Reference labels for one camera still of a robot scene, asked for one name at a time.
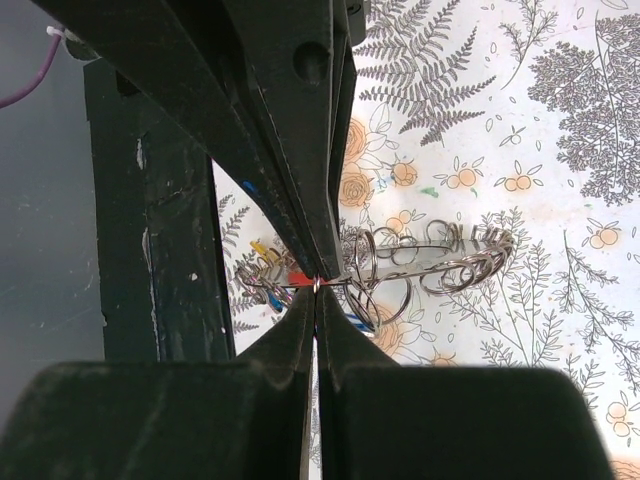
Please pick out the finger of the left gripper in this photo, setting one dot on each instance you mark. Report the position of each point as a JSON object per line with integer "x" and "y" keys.
{"x": 301, "y": 79}
{"x": 186, "y": 56}

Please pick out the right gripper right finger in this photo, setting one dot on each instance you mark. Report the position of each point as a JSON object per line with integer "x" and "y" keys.
{"x": 382, "y": 420}

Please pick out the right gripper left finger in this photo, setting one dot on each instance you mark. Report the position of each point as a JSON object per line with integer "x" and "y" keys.
{"x": 246, "y": 418}

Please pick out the key with blue tag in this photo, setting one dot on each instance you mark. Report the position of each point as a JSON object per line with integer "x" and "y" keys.
{"x": 361, "y": 326}

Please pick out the light blue key tag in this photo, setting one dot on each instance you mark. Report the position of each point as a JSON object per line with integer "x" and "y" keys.
{"x": 275, "y": 304}

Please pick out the red key tag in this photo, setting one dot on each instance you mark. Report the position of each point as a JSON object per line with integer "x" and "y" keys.
{"x": 299, "y": 279}

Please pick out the yellow key tag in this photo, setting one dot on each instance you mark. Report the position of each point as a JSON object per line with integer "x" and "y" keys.
{"x": 267, "y": 254}

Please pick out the floral table mat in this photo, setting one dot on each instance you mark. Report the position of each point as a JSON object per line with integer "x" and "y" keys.
{"x": 517, "y": 115}

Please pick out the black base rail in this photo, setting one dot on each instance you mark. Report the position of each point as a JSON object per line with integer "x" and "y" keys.
{"x": 164, "y": 295}

